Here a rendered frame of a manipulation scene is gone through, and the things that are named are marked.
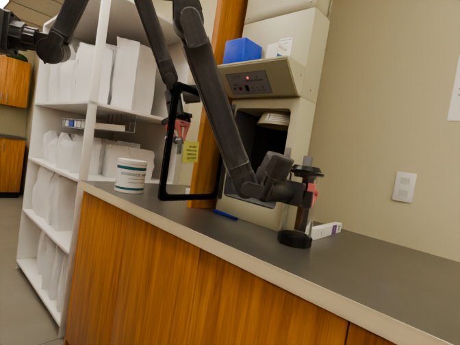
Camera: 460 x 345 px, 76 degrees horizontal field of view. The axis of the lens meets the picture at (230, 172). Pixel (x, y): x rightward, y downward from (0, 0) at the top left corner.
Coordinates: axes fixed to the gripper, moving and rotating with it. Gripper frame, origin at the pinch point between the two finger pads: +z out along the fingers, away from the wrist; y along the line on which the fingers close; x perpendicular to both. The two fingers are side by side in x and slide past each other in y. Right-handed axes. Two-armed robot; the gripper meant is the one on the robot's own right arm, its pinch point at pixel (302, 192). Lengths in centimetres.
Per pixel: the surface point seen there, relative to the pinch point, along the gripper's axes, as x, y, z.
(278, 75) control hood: -36.3, 15.2, -0.5
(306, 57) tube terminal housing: -44.3, 10.4, 7.1
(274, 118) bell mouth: -23.9, 21.4, 9.6
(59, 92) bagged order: -35, 196, -11
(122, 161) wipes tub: 2, 81, -17
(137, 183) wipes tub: 11, 77, -10
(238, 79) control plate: -36.2, 32.9, -0.5
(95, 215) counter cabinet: 29, 94, -20
